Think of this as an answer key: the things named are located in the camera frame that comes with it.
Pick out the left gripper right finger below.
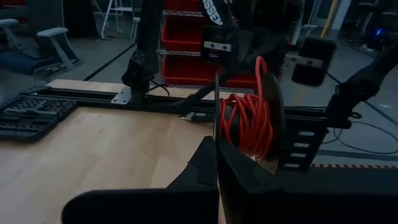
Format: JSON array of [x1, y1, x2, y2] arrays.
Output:
[[217, 139, 398, 224]]

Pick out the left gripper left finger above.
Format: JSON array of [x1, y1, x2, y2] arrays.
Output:
[[61, 136, 220, 224]]

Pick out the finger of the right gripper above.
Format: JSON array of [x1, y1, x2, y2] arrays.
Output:
[[262, 39, 286, 78], [240, 45, 259, 75]]

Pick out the black labelled cable spool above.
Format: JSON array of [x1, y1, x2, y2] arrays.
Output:
[[212, 70, 286, 175]]

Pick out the red cord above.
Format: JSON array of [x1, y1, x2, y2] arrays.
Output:
[[219, 55, 275, 160]]

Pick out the yellow pole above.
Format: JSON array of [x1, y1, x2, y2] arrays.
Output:
[[320, 0, 339, 40]]

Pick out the shelf with red bins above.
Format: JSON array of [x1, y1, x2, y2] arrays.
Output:
[[160, 0, 259, 90]]

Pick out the black utility knife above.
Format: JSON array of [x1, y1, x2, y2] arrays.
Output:
[[180, 111, 216, 123]]

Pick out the black bit set case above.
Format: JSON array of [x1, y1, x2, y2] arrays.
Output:
[[0, 95, 78, 141]]

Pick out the white step stool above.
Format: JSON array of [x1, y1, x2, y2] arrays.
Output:
[[101, 0, 139, 40]]

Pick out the grey blue office chair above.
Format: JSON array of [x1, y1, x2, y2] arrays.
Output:
[[0, 18, 80, 77]]

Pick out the long blue floor cable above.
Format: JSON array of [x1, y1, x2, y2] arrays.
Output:
[[322, 119, 398, 156]]

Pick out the black aluminium table frame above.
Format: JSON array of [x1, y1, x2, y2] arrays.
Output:
[[21, 0, 398, 175]]

